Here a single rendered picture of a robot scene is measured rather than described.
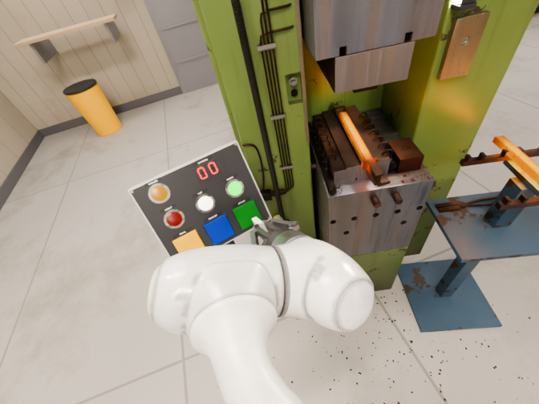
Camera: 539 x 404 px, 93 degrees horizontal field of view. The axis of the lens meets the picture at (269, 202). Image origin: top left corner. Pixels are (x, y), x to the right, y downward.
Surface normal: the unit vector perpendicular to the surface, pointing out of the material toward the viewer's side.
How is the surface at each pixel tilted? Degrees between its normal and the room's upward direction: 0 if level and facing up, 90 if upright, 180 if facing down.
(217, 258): 25
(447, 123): 90
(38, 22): 90
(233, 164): 60
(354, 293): 50
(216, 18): 90
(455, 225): 0
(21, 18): 90
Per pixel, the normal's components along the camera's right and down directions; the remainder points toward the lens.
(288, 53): 0.07, 0.72
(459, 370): -0.18, -0.67
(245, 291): 0.29, -0.81
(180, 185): 0.33, 0.17
